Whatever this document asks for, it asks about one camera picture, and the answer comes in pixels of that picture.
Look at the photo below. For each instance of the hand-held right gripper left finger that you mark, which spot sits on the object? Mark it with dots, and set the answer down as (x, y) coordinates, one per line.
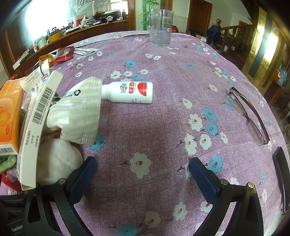
(83, 181)

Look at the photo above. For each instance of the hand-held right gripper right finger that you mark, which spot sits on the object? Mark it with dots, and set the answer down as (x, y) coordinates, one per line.
(204, 181)

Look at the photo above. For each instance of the white spray bottle red label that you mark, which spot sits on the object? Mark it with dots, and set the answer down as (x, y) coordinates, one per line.
(126, 92)

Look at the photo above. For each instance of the red crumpled wrapper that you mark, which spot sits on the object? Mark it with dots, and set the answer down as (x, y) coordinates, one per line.
(11, 183)

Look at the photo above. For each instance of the green cloth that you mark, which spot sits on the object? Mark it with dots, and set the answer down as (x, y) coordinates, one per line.
(6, 163)

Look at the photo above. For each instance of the purple floral tablecloth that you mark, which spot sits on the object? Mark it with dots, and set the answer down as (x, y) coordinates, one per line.
(158, 136)

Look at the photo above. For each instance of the striped white plastic bag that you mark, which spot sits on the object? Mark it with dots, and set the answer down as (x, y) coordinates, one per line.
(77, 113)

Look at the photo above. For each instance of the white barcode cardboard box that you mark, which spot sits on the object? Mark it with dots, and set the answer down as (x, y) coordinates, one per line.
(38, 113)

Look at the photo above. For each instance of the purple eyeglasses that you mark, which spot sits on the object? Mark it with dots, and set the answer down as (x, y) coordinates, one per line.
(234, 98)

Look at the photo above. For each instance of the orange medicine box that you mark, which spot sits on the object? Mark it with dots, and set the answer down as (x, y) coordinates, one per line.
(9, 118)

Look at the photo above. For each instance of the yellow tape roll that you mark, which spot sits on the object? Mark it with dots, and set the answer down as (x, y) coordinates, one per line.
(44, 59)

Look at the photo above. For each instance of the red snack packet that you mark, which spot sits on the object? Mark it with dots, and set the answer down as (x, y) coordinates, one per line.
(64, 54)

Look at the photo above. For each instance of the paper wrapped chopsticks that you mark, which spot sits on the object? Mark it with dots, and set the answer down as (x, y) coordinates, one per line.
(86, 51)

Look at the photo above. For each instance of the white flat box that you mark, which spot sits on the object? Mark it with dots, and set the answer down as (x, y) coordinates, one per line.
(20, 64)

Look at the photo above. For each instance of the wooden display cabinet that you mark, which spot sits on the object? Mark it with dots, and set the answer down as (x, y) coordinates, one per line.
(256, 56)

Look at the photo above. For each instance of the dark jacket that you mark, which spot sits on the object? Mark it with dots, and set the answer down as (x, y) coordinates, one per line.
(214, 36)

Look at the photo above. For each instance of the yellow box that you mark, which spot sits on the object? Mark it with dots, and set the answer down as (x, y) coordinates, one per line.
(54, 36)

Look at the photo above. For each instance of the wooden staircase railing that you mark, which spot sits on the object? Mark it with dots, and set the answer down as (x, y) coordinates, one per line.
(237, 34)

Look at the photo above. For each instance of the clear glass cup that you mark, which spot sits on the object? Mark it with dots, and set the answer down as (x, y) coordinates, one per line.
(159, 34)

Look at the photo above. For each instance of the row of small household items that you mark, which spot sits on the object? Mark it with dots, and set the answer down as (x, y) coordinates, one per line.
(95, 18)

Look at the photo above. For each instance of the wooden door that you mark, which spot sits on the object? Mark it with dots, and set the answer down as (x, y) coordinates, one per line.
(199, 15)

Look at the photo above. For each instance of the large wall mirror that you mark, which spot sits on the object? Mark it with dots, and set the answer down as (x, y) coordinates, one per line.
(56, 13)

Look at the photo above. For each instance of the bamboo wall decal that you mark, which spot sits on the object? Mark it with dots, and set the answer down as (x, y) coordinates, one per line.
(147, 13)

